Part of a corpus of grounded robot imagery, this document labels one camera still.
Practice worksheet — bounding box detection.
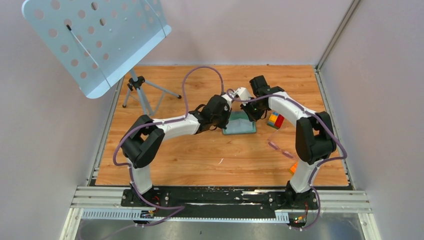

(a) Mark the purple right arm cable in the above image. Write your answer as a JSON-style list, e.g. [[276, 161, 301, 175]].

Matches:
[[226, 88, 348, 231]]

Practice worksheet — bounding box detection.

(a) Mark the orange tape dispenser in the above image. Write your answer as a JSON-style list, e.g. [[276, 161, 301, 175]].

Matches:
[[289, 162, 298, 175]]

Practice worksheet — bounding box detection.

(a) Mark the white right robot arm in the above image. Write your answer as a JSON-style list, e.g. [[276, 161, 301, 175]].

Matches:
[[235, 75, 337, 209]]

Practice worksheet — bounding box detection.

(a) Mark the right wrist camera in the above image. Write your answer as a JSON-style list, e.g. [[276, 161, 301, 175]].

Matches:
[[232, 87, 253, 103]]

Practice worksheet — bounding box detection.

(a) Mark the colourful toy brick block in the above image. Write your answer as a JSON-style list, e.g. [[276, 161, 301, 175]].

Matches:
[[267, 112, 285, 130]]

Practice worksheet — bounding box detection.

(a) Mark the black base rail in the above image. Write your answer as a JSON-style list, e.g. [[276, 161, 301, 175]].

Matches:
[[120, 186, 318, 219]]

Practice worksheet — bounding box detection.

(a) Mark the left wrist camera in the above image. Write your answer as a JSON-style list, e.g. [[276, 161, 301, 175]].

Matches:
[[221, 93, 234, 109]]

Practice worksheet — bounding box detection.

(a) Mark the blue music stand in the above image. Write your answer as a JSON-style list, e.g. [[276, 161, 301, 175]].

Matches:
[[21, 0, 172, 99]]

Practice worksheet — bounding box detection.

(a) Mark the grey glasses case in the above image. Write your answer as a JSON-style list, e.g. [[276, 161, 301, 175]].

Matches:
[[222, 110, 257, 135]]

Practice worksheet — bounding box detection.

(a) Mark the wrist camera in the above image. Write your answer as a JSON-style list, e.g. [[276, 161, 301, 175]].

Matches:
[[232, 87, 253, 103], [221, 93, 234, 109]]

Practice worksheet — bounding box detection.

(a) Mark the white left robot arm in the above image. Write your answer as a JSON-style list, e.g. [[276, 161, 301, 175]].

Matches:
[[119, 94, 233, 207]]

